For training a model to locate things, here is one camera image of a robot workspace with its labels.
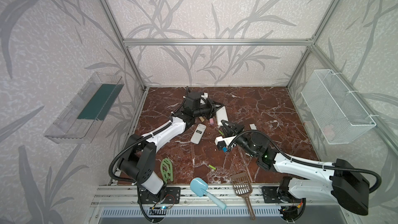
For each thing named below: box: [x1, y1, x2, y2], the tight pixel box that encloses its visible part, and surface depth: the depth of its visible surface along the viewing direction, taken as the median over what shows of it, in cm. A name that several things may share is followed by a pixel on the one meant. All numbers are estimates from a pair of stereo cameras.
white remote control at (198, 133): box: [190, 123, 207, 145], surface depth 96 cm
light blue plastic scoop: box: [190, 177, 227, 210], surface depth 78 cm
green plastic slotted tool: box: [160, 157, 174, 184], surface depth 83 cm
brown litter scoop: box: [230, 172, 256, 221], surface depth 78 cm
